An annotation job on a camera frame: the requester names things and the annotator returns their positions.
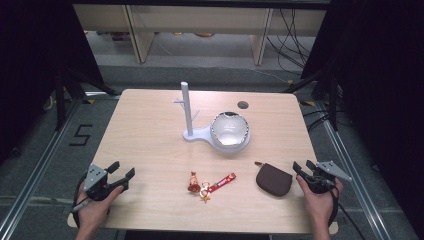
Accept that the aluminium floor rail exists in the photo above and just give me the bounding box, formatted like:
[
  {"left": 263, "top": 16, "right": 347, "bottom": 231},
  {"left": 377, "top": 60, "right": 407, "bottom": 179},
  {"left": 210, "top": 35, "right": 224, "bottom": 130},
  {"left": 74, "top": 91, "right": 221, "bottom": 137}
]
[
  {"left": 0, "top": 96, "right": 84, "bottom": 240},
  {"left": 320, "top": 118, "right": 393, "bottom": 240}
]

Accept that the black metal stand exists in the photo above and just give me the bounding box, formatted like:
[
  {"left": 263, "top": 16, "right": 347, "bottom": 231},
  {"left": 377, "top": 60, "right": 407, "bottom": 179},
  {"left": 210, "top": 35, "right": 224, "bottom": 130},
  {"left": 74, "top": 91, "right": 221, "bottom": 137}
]
[
  {"left": 53, "top": 66, "right": 122, "bottom": 132},
  {"left": 282, "top": 68, "right": 340, "bottom": 132}
]

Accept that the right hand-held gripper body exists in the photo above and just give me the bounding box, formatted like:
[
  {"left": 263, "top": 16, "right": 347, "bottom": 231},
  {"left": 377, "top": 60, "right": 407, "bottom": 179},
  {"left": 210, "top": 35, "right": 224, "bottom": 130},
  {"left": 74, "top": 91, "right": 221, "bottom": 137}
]
[{"left": 304, "top": 160, "right": 353, "bottom": 195}]

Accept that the person's left hand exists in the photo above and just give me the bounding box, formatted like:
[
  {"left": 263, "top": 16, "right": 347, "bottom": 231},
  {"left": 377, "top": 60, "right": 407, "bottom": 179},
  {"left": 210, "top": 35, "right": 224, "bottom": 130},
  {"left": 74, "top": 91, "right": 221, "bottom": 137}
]
[{"left": 77, "top": 186, "right": 124, "bottom": 229}]

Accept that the brown zip pouch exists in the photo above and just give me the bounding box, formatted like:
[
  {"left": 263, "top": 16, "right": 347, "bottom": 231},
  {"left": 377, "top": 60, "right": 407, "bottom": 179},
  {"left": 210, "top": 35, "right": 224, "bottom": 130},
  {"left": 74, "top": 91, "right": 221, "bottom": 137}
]
[{"left": 254, "top": 161, "right": 294, "bottom": 198}]

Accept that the beige shelf unit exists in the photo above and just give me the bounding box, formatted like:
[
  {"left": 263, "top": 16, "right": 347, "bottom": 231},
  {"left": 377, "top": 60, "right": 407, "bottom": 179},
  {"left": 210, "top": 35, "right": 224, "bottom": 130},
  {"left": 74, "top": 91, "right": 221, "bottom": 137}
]
[{"left": 72, "top": 3, "right": 329, "bottom": 66}]

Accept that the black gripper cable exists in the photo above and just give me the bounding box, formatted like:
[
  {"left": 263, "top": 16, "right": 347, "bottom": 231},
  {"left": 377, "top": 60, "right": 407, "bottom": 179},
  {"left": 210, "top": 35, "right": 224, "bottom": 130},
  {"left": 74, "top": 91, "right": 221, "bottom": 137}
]
[
  {"left": 327, "top": 181, "right": 369, "bottom": 240},
  {"left": 71, "top": 173, "right": 88, "bottom": 229}
]

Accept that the grey plug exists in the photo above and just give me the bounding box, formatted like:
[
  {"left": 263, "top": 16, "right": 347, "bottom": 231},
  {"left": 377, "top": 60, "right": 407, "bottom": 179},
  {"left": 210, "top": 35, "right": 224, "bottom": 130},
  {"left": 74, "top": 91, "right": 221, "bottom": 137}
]
[{"left": 70, "top": 198, "right": 92, "bottom": 214}]

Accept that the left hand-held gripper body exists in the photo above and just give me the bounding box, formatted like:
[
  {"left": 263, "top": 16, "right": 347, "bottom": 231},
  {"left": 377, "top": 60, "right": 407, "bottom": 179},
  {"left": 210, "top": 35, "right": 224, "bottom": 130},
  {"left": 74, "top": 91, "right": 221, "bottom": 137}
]
[{"left": 83, "top": 163, "right": 116, "bottom": 202}]

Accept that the dark curtain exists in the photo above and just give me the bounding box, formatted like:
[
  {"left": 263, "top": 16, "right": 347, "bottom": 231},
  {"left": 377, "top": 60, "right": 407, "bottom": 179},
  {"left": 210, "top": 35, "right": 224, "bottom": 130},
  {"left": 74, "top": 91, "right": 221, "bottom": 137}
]
[
  {"left": 0, "top": 0, "right": 108, "bottom": 164},
  {"left": 299, "top": 0, "right": 424, "bottom": 234}
]

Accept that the white jewelry stand with tray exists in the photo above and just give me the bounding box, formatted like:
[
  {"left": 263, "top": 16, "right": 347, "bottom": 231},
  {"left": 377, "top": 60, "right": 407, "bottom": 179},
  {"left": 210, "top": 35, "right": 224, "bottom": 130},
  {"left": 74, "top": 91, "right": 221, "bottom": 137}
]
[{"left": 172, "top": 81, "right": 253, "bottom": 155}]

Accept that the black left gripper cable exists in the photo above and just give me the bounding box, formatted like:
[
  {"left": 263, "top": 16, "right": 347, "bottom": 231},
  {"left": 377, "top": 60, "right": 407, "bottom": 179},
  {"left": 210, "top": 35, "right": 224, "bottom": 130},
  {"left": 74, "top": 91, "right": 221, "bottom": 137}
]
[{"left": 71, "top": 173, "right": 88, "bottom": 229}]

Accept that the keychain with red strap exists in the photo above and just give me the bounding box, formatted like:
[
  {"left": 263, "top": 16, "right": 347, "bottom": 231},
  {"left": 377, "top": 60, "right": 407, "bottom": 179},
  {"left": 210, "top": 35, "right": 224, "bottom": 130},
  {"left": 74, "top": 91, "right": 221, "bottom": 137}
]
[{"left": 187, "top": 171, "right": 237, "bottom": 204}]

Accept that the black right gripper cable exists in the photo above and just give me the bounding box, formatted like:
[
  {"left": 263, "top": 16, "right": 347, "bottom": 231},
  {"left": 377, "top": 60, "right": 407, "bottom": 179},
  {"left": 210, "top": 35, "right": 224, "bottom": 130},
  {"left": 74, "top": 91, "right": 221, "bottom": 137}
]
[{"left": 327, "top": 181, "right": 369, "bottom": 240}]

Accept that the bundle of black cables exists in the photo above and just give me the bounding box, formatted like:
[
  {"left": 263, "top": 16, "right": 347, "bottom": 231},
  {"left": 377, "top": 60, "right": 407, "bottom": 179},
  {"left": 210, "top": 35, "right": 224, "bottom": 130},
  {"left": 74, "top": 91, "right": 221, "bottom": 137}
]
[{"left": 265, "top": 8, "right": 318, "bottom": 76}]

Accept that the person's right hand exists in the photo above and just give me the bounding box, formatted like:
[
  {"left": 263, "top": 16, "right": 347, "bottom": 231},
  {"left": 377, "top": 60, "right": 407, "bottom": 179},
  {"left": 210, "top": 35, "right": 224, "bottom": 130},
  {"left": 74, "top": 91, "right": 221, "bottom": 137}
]
[{"left": 295, "top": 175, "right": 344, "bottom": 228}]

